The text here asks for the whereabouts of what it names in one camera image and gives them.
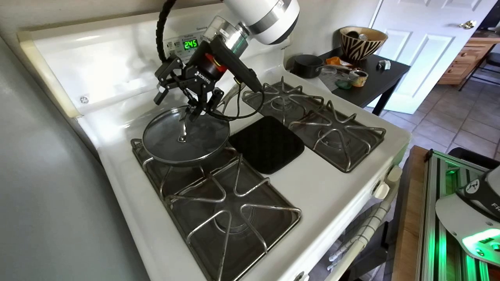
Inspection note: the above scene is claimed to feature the glass pan lid metal handle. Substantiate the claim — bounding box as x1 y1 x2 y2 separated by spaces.
141 106 233 167

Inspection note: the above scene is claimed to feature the white oven door handle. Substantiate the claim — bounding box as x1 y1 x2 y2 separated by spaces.
324 164 407 281

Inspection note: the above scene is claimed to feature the stove clock control panel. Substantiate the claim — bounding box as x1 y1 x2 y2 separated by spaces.
164 31 210 60

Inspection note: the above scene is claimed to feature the black spiral-wrapped cable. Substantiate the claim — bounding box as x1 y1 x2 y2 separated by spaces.
153 0 180 66

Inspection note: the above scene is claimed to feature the black pad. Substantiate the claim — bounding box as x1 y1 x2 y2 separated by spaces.
447 147 500 172

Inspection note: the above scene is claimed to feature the black round pot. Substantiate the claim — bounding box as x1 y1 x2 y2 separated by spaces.
291 49 344 80

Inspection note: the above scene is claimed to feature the zebra patterned wooden bowl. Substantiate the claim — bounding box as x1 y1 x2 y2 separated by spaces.
338 25 391 66

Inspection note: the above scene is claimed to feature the thin black camera cable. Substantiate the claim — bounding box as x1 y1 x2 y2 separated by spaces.
222 77 268 124

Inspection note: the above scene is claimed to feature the wooden board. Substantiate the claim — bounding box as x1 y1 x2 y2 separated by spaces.
389 145 438 281

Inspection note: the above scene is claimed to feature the orange packet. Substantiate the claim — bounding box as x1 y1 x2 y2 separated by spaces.
324 55 347 70

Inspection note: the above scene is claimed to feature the wooden dresser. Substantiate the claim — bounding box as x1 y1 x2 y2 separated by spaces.
436 30 500 88

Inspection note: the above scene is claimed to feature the black gripper red ring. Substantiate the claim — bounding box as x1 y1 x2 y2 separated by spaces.
153 42 232 125

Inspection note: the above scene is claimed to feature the white gas stove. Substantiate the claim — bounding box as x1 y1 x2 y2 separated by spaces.
18 0 413 281

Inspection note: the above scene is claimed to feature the small ceramic cup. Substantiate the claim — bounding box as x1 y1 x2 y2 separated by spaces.
349 67 372 91

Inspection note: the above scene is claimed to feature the black side table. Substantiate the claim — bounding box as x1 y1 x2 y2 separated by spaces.
285 52 413 117

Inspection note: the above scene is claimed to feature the white panel door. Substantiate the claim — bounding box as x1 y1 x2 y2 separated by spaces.
368 0 500 117

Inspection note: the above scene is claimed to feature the refrigerator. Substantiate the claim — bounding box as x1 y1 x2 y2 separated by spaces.
0 30 152 281

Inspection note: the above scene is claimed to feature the small grey object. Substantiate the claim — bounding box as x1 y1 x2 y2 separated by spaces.
375 58 394 74

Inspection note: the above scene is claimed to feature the aluminium rail frame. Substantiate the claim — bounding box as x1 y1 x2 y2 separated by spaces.
421 147 500 281

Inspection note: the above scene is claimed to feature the metal wire burner grate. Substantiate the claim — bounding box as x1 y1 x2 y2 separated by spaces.
241 77 389 175
130 136 305 281

